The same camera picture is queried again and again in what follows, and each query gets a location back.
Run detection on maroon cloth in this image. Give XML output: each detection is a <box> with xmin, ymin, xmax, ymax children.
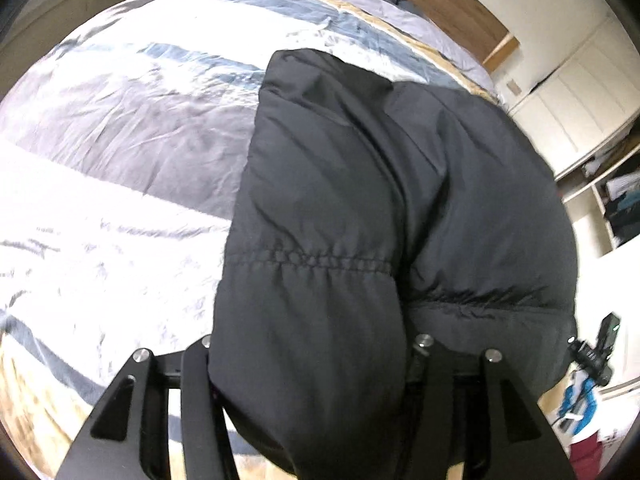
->
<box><xmin>567</xmin><ymin>435</ymin><xmax>626</xmax><ymax>480</ymax></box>

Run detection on wooden headboard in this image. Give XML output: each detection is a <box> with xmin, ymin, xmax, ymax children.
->
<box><xmin>395</xmin><ymin>0</ymin><xmax>517</xmax><ymax>77</ymax></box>

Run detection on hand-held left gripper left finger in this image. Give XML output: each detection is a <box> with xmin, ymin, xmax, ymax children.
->
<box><xmin>55</xmin><ymin>335</ymin><xmax>242</xmax><ymax>480</ymax></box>

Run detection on white wardrobe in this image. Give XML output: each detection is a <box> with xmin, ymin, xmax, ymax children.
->
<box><xmin>505</xmin><ymin>14</ymin><xmax>640</xmax><ymax>177</ymax></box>

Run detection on striped duvet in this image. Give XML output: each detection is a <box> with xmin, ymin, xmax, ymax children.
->
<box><xmin>0</xmin><ymin>0</ymin><xmax>503</xmax><ymax>476</ymax></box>

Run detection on hanging clothes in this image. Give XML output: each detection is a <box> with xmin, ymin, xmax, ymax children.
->
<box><xmin>602</xmin><ymin>172</ymin><xmax>640</xmax><ymax>243</ymax></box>

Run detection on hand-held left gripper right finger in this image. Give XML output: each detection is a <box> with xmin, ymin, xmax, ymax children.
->
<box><xmin>413</xmin><ymin>332</ymin><xmax>577</xmax><ymax>480</ymax></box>

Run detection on black puffer jacket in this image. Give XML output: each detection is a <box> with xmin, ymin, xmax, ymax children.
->
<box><xmin>209</xmin><ymin>48</ymin><xmax>581</xmax><ymax>480</ymax></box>

